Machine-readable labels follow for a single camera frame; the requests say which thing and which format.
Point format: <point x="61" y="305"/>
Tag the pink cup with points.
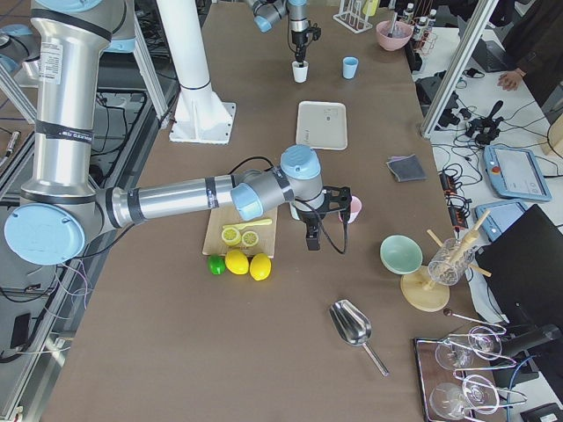
<point x="355" y="209"/>

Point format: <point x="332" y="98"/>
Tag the steel tube in bowl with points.
<point x="392" y="24"/>

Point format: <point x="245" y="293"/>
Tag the bamboo cutting board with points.
<point x="214" y="245"/>

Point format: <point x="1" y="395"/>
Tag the white wire cup rack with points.
<point x="355" y="14"/>

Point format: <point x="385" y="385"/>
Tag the cream white cup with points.
<point x="300" y="71"/>

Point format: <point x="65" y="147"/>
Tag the white tray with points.
<point x="322" y="125"/>

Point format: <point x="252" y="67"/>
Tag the wine glass rack tray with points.
<point x="456" y="375"/>

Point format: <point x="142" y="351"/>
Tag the green lime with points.
<point x="216" y="264"/>

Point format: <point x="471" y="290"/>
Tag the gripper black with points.
<point x="308" y="216"/>
<point x="298" y="38"/>

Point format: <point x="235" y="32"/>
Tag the seated person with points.
<point x="535" y="45"/>

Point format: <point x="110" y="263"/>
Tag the aluminium frame post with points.
<point x="481" y="15"/>

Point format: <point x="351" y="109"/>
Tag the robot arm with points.
<point x="60" y="213"/>
<point x="266" y="14"/>

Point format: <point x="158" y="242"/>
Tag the mint green bowl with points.
<point x="400" y="254"/>

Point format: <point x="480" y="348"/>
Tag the steel scoop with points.
<point x="355" y="329"/>

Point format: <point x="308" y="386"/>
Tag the clear glass on stand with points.
<point x="447" y="267"/>

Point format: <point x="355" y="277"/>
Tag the lemon half slice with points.
<point x="231" y="236"/>

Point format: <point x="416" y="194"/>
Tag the blue teach pendant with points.
<point x="515" y="173"/>
<point x="502" y="215"/>

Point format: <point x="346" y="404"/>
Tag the yellow plastic knife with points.
<point x="244" y="225"/>

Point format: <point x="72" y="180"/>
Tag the yellow lemon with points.
<point x="260" y="267"/>
<point x="237" y="262"/>

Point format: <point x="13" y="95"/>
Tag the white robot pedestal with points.
<point x="200" y="115"/>

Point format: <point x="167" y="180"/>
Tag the light blue cup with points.
<point x="349" y="67"/>

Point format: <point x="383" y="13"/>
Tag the grey folded cloth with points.
<point x="406" y="168"/>

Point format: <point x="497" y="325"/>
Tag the wooden cup tree stand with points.
<point x="427" y="295"/>

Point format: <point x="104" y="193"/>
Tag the pink bowl with ice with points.
<point x="401" y="34"/>

